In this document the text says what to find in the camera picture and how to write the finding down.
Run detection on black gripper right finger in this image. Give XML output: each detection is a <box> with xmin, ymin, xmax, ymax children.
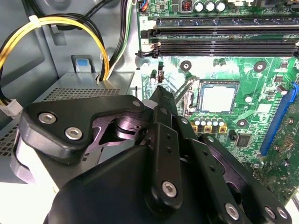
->
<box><xmin>162</xmin><ymin>90</ymin><xmax>292</xmax><ymax>224</ymax></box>

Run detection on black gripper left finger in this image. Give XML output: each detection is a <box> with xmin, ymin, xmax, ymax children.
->
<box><xmin>18</xmin><ymin>85</ymin><xmax>185</xmax><ymax>212</ymax></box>

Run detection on silver CPU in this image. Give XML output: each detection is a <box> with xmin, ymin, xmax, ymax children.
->
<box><xmin>200</xmin><ymin>84</ymin><xmax>236</xmax><ymax>112</ymax></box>

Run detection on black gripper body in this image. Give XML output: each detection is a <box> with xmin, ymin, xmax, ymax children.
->
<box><xmin>43</xmin><ymin>146</ymin><xmax>222</xmax><ymax>224</ymax></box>

